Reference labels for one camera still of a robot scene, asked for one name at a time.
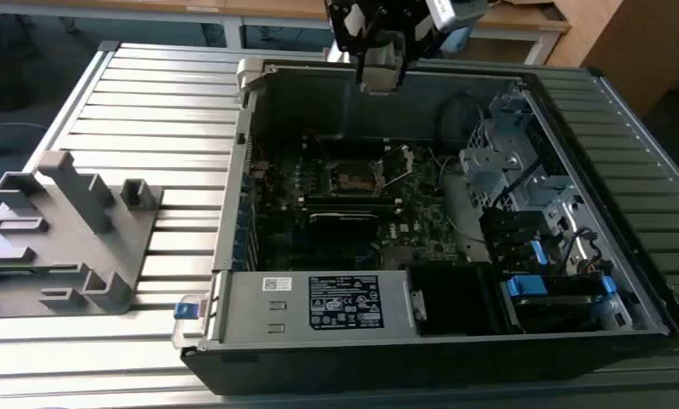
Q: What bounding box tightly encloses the blue disk carrier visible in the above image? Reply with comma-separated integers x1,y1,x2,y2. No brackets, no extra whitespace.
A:
520,239,547,266
500,274,621,336

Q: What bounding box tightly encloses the black rating label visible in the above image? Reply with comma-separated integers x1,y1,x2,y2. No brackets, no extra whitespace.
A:
307,274,384,330

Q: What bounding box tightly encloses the metal drive cage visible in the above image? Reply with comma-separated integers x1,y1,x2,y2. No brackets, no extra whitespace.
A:
457,80,621,274

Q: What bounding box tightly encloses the green motherboard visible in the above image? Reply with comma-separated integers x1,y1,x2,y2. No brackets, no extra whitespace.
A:
241,135,480,274

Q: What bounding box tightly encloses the wooden cabinet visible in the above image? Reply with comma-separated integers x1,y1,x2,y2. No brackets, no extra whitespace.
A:
545,0,679,118

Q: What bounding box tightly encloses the black office chair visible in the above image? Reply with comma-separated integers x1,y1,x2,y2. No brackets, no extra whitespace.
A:
0,12,43,114

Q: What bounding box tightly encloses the thick black cable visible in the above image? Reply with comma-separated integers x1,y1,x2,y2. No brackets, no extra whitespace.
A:
433,91,488,150

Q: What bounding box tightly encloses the blue release tab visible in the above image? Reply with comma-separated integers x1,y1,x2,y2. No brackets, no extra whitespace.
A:
173,300,201,320

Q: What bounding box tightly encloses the black graphics card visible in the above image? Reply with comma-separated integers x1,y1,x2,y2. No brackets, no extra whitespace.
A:
307,211,383,239

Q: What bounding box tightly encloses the silver power supply unit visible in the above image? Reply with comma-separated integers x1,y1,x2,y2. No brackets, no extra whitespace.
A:
204,270,417,342

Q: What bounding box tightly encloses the metal socket cover frame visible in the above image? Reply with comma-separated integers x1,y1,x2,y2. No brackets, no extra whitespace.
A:
375,143,415,189

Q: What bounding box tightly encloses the black hard disk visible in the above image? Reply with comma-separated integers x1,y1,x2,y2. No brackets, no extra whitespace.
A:
512,296,596,334

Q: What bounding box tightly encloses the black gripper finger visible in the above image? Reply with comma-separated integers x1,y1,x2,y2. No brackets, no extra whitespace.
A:
355,47,371,93
397,32,411,91

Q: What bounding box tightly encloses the grey plastic parts rack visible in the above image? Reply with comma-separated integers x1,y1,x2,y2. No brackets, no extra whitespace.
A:
0,149,165,319

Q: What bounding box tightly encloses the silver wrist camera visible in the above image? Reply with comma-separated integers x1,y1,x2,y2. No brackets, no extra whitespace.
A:
423,0,491,32

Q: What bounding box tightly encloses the black PC case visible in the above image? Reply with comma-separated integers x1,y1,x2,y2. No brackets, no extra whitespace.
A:
171,57,679,397

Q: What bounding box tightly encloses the wooden desk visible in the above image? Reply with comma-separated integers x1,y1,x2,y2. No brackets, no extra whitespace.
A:
0,0,572,65

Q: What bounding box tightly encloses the chipset heatsink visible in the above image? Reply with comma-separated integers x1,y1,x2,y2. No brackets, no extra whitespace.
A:
381,245,415,268

